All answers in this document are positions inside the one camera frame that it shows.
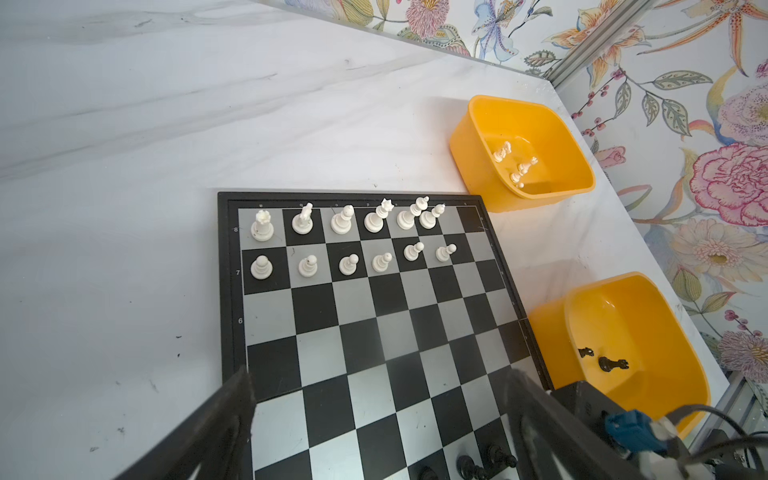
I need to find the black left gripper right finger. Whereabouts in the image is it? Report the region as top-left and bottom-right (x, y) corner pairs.
(506, 369), (643, 479)

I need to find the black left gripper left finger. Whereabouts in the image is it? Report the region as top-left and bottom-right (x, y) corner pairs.
(118, 367), (257, 479)

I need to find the black rook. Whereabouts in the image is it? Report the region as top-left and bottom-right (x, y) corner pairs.
(598, 356), (629, 373)

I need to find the yellow tray with black pieces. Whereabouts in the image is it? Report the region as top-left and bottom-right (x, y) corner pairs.
(528, 272), (711, 420)

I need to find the yellow tray with white pieces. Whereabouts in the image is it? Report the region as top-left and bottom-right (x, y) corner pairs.
(449, 95), (596, 213)

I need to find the black pawn on board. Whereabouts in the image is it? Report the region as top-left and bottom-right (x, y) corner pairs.
(486, 444), (517, 474)
(456, 455), (487, 480)
(418, 467), (439, 480)

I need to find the white pawn on board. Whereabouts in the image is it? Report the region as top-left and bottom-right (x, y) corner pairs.
(435, 244), (457, 262)
(298, 255), (318, 278)
(339, 253), (359, 276)
(250, 255), (273, 280)
(372, 252), (393, 273)
(403, 242), (425, 262)

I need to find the white rook on board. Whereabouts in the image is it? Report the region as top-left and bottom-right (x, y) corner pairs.
(251, 210), (274, 242)

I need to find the white knight on board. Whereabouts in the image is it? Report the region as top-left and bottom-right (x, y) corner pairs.
(291, 203), (313, 235)

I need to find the white bishop on board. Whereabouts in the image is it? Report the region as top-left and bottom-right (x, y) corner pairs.
(331, 205), (355, 235)

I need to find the white queen on board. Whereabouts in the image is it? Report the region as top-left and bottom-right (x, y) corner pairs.
(364, 198), (394, 233)

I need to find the black and silver chessboard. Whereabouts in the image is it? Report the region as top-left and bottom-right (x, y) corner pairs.
(217, 192), (548, 479)

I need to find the white bishop beside king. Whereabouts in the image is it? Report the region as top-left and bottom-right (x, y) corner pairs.
(419, 204), (445, 230)

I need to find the white pawn in tray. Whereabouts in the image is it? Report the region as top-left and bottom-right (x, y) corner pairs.
(510, 172), (524, 188)

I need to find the white knight in tray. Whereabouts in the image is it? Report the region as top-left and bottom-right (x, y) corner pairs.
(493, 141), (512, 163)

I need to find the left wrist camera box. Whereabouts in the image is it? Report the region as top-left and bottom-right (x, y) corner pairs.
(551, 380), (697, 480)

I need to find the aluminium corner post right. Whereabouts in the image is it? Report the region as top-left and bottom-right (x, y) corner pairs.
(544, 0), (656, 87)

